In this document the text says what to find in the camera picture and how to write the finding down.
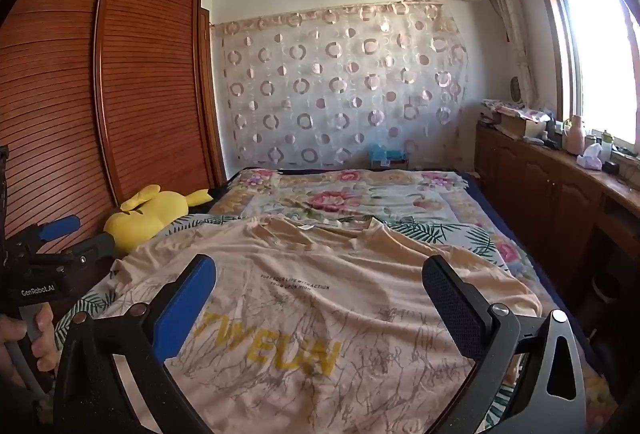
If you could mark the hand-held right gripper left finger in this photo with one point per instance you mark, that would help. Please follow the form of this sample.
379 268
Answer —
185 309

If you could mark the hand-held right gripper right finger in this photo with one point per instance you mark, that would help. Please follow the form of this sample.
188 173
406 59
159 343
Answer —
452 309

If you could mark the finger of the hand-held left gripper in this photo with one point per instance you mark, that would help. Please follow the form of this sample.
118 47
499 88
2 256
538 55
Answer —
95 248
60 228

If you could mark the beige printed t-shirt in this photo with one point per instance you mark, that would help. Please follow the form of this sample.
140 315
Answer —
310 264

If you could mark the person's left hand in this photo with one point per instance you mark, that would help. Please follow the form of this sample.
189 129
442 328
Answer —
42 321

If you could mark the yellow plush toy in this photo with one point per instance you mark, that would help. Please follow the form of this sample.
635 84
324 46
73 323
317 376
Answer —
145 219

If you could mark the leaf print blanket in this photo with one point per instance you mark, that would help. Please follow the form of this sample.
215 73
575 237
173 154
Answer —
450 234

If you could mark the floral bed quilt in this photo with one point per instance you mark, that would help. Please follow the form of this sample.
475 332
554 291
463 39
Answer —
480 194

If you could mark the low wooden cabinet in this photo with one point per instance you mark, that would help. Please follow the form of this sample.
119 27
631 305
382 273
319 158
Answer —
540 194

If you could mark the blue toy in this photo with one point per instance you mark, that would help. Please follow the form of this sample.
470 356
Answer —
387 157

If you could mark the wooden louvred wardrobe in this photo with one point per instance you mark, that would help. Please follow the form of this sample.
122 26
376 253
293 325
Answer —
150 88

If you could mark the pink tissue pack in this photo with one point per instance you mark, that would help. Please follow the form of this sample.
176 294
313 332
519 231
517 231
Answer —
589 159

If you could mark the pink floral cloth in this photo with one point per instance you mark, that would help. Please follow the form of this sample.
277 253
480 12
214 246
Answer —
530 112

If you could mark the pink thermos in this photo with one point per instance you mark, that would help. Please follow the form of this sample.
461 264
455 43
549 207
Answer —
574 136

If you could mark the green capped bottle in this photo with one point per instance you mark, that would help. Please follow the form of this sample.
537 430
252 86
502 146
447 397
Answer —
607 146

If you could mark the sheer circle pattern curtain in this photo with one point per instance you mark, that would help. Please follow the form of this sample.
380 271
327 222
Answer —
325 88

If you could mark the floral window curtain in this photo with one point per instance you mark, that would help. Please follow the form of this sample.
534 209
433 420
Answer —
515 38

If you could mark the wooden framed window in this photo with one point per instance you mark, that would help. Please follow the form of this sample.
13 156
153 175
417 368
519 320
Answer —
600 38

